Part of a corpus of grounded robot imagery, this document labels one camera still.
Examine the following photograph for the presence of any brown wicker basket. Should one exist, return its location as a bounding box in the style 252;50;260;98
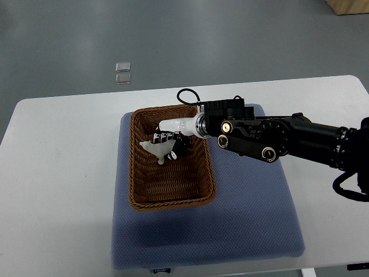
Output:
128;105;216;212

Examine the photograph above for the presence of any white bear figurine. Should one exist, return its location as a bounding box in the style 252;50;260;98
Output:
139;140;175;165

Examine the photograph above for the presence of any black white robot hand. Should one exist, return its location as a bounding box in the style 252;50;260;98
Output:
153;113;208;160

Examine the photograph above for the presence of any silver floor plate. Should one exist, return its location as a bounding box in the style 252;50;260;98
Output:
116;73;131;84
115;62;131;72

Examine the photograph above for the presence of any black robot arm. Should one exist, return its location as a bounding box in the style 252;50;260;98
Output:
192;95;368;202

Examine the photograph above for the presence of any lower silver floor plate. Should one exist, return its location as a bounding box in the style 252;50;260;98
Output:
116;73;131;84

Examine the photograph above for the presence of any upper silver floor plate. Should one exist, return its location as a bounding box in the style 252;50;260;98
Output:
115;62;131;72

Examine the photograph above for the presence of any blue fabric mat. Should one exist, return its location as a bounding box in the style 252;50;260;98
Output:
111;113;305;270

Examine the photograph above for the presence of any white table leg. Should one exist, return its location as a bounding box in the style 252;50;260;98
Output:
301;268;317;277

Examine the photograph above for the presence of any wooden box corner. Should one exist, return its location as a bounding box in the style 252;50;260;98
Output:
326;0;368;16

